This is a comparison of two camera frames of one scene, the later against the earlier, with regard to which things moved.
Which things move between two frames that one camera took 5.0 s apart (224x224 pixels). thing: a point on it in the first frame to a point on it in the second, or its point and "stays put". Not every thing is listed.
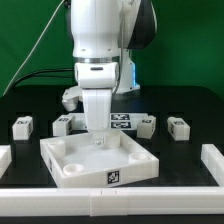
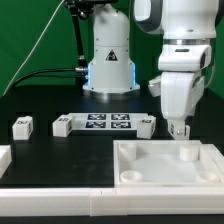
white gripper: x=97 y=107 to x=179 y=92
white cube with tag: x=178 y=129 stays put
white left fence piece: x=5 y=158 stays put
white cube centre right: x=146 y=127 stays put
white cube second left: x=63 y=125 stays put
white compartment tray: x=73 y=161 to x=167 y=163
